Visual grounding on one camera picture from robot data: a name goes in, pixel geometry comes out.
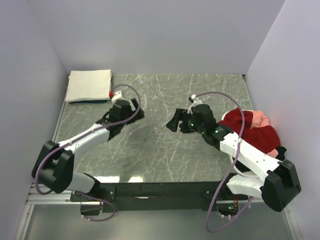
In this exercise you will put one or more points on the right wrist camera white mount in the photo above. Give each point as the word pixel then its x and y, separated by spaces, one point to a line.
pixel 195 101

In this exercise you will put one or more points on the pink t shirt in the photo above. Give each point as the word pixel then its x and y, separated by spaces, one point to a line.
pixel 259 119

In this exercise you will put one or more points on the white laundry basket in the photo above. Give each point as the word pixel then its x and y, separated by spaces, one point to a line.
pixel 239 168

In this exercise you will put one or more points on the black base crossbar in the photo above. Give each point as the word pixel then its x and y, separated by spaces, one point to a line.
pixel 149 196

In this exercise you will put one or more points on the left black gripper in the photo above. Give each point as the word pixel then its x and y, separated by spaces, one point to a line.
pixel 140 115

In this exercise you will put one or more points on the aluminium frame rail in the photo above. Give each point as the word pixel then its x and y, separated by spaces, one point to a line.
pixel 33 199

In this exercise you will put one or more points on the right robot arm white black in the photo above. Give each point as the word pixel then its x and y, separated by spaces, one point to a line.
pixel 275 182

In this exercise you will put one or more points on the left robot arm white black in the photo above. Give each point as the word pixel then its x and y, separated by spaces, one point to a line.
pixel 54 166

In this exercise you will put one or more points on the red t shirt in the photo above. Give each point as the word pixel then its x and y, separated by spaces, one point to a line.
pixel 264 139

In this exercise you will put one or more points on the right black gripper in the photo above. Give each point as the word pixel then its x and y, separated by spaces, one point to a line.
pixel 173 125

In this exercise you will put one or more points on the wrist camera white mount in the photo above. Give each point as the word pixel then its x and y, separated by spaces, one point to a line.
pixel 116 95
pixel 195 101

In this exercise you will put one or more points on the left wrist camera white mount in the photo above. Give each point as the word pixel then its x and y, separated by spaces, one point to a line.
pixel 116 95

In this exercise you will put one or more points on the black t shirt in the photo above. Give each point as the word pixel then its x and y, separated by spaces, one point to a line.
pixel 281 150

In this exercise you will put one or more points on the folded blue t shirt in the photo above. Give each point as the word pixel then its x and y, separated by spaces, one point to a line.
pixel 89 101

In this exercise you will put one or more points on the white t shirt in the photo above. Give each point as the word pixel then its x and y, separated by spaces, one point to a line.
pixel 88 85

